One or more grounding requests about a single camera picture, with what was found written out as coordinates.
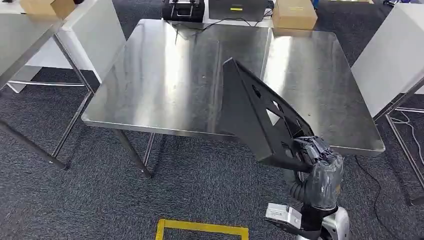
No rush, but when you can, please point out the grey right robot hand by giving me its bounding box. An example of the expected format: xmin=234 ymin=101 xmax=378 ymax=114
xmin=284 ymin=135 xmax=345 ymax=212

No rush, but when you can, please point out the black plastic perforated plate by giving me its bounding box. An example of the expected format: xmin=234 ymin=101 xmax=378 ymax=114
xmin=216 ymin=57 xmax=316 ymax=174

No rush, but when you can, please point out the yellow floor tape square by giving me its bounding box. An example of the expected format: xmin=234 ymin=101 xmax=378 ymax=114
xmin=154 ymin=218 xmax=250 ymax=240

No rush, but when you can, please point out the white panel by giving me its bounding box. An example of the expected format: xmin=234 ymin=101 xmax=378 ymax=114
xmin=6 ymin=0 xmax=127 ymax=94
xmin=351 ymin=3 xmax=424 ymax=118

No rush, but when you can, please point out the brown cardboard box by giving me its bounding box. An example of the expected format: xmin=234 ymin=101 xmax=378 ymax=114
xmin=272 ymin=0 xmax=319 ymax=31
xmin=19 ymin=0 xmax=77 ymax=20

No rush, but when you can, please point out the dark grey case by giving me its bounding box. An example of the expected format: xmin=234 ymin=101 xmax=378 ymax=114
xmin=207 ymin=0 xmax=270 ymax=22

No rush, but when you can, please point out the stainless steel table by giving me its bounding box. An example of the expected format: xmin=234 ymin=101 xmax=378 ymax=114
xmin=0 ymin=13 xmax=97 ymax=171
xmin=81 ymin=18 xmax=386 ymax=180

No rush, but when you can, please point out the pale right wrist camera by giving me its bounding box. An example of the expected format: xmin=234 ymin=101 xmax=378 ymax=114
xmin=263 ymin=202 xmax=303 ymax=236

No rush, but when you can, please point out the black cable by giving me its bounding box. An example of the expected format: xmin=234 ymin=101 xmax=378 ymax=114
xmin=354 ymin=155 xmax=398 ymax=240
xmin=165 ymin=13 xmax=275 ymax=34

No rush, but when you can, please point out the white cable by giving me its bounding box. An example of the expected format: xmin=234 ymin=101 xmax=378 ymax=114
xmin=390 ymin=110 xmax=424 ymax=159

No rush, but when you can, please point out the black device with handle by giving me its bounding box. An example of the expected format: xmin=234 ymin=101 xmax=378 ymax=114
xmin=161 ymin=0 xmax=207 ymax=23

